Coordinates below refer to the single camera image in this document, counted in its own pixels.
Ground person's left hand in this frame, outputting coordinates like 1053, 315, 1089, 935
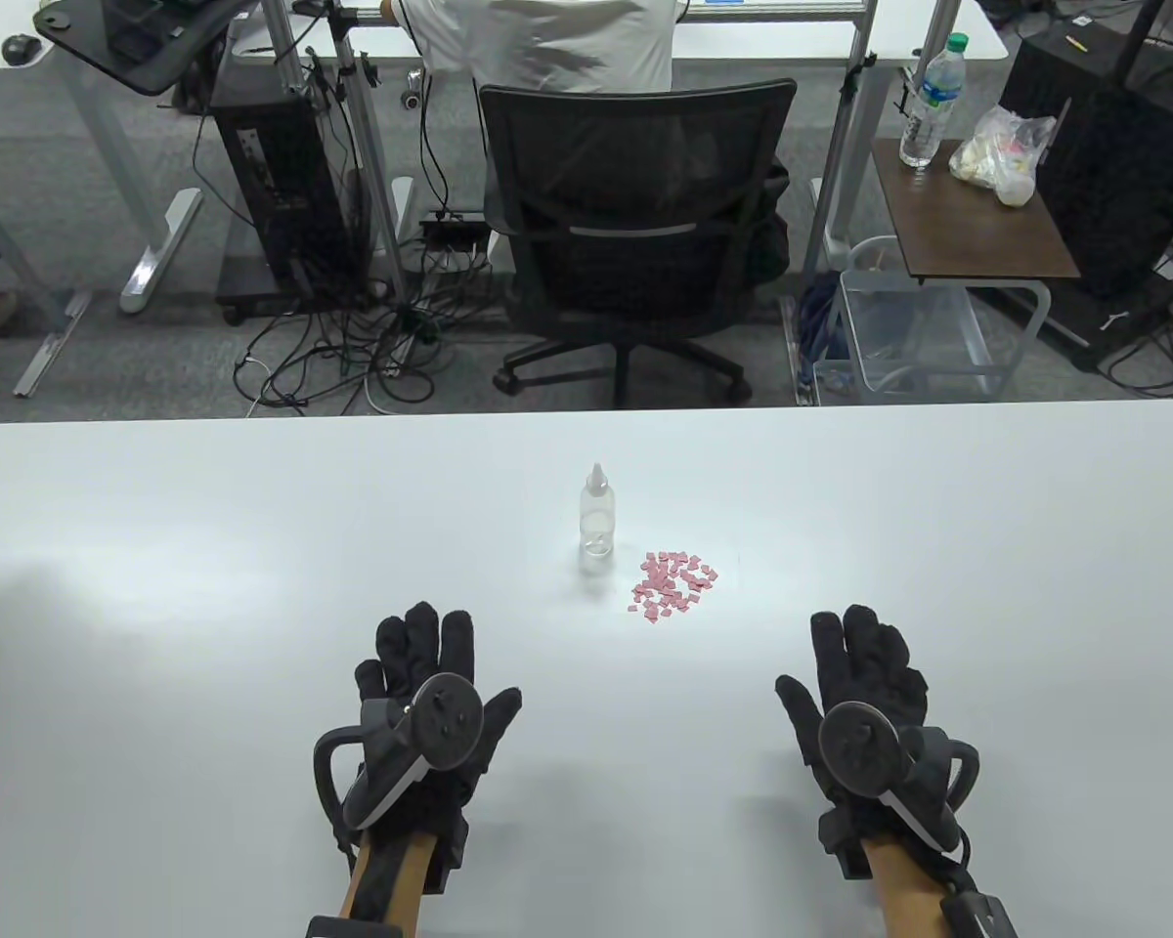
352, 603, 524, 892

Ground person's right hand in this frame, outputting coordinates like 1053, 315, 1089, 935
775, 604, 944, 880

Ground pile of pink paper scraps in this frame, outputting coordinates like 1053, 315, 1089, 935
629, 551, 719, 623

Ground clear conical squeeze bottle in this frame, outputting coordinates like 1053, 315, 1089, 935
578, 463, 616, 558

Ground person's right forearm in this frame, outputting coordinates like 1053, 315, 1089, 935
860, 831, 951, 938

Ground clear plastic water bottle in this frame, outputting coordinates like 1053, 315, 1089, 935
899, 32, 970, 170

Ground black right hand controller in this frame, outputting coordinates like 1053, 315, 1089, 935
817, 702, 981, 866

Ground clear plastic storage bin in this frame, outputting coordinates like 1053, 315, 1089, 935
839, 269, 996, 402

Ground black power strip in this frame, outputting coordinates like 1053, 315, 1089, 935
420, 210, 495, 250

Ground brown wooden side table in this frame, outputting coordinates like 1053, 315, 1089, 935
872, 137, 1081, 397

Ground slim black computer tower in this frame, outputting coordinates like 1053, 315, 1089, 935
210, 73, 372, 319

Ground clear plastic food bag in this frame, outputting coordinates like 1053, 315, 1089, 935
948, 106, 1057, 208

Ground black mesh office chair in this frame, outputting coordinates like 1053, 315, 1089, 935
479, 78, 798, 409

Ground large black computer tower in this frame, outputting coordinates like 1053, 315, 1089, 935
997, 20, 1173, 304

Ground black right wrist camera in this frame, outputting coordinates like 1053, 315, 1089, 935
941, 884, 1022, 938

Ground tangle of black cables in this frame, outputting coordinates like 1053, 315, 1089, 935
235, 283, 441, 416

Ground white desk with aluminium frame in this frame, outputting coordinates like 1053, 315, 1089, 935
230, 0, 1008, 294

